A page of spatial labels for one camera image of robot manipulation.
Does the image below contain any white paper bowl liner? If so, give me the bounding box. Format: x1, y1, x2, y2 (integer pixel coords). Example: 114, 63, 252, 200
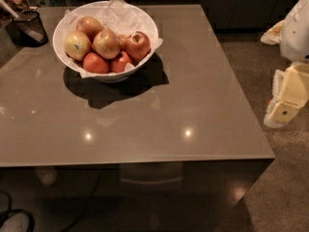
63, 0, 164, 79

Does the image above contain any white ceramic bowl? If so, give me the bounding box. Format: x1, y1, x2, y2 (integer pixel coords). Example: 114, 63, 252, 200
52, 0, 160, 84

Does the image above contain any yellow-red apple back left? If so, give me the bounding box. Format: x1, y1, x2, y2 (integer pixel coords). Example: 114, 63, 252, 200
76, 16, 104, 41

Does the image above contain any red apple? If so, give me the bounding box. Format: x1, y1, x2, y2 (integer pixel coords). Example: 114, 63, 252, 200
110, 51, 131, 73
82, 52, 109, 73
126, 31, 151, 61

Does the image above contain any cluttered items top left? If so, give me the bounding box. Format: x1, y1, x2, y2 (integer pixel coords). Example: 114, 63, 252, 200
0, 0, 67, 21

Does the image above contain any small red apple hidden middle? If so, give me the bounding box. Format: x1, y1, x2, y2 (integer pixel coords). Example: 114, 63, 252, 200
118, 34, 126, 51

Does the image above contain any yellow-red apple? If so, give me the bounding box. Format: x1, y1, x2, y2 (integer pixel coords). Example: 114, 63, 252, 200
93, 28, 121, 59
76, 16, 104, 41

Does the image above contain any black cable on floor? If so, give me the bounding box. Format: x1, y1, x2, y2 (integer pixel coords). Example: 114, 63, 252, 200
0, 190, 36, 232

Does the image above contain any yellow-green apple with sticker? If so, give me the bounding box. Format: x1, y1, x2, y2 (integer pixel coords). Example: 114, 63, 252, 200
64, 31, 92, 61

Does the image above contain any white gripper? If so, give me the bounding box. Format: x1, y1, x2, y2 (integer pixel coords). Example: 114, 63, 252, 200
264, 0, 309, 129

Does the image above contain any yellow-red apple centre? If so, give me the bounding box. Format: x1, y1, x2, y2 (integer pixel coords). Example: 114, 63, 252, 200
93, 28, 121, 59

